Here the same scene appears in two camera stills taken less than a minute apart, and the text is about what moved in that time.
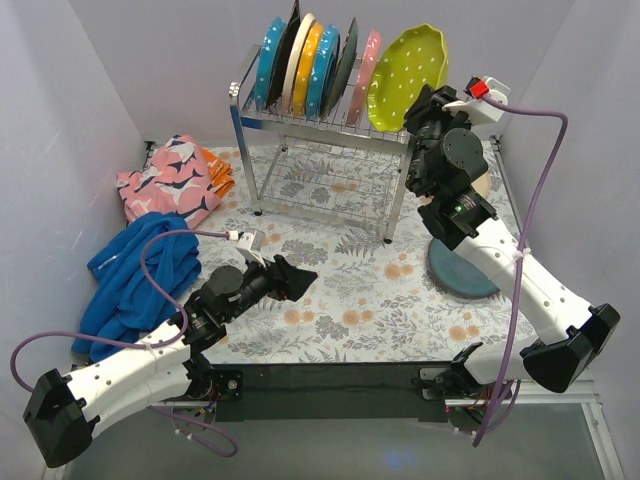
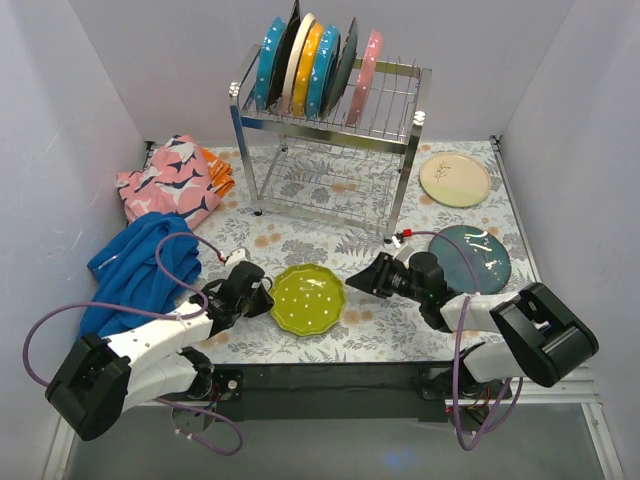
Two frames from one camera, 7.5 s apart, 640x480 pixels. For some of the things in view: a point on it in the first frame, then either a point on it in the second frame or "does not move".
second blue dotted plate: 323,71 does not move
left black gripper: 279,280 to 255,293
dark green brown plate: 343,70 does not move
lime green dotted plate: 417,58 to 309,299
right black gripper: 422,111 to 379,279
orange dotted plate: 306,69 does not move
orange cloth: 220,173 does not move
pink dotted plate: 361,87 does not move
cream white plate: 291,72 does not move
